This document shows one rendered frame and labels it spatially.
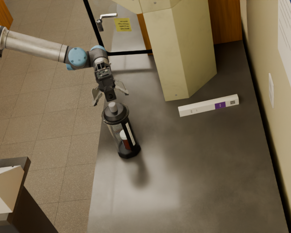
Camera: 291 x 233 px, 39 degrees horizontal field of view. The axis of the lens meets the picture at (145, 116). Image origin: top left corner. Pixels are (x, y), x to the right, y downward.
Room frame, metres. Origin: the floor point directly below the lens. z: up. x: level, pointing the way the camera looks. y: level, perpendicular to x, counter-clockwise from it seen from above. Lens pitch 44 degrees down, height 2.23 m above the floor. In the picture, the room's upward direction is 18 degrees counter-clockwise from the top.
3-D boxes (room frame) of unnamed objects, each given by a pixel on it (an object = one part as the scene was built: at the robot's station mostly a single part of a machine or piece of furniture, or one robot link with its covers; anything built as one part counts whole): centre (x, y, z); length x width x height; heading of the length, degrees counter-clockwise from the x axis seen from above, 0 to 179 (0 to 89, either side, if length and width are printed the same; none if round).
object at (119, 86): (1.34, 0.06, 1.14); 0.09 x 0.03 x 0.06; 37
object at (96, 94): (1.34, 0.17, 1.14); 0.09 x 0.03 x 0.06; 145
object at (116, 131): (1.17, 0.11, 1.06); 0.11 x 0.11 x 0.21
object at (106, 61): (1.51, 0.12, 1.14); 0.08 x 0.05 x 0.08; 91
